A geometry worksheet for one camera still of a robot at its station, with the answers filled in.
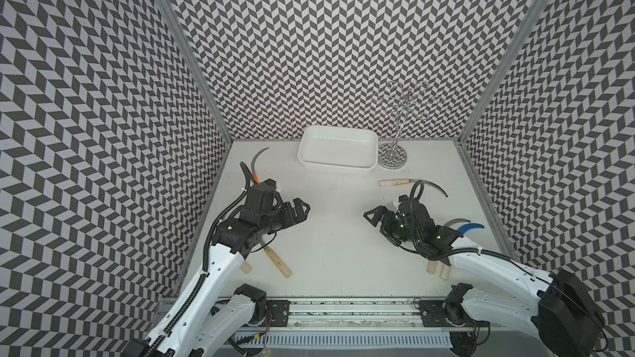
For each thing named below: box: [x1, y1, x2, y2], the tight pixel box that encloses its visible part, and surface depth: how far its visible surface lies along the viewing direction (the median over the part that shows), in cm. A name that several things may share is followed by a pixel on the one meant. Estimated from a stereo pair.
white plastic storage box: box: [296, 125, 379, 176], surface depth 114 cm
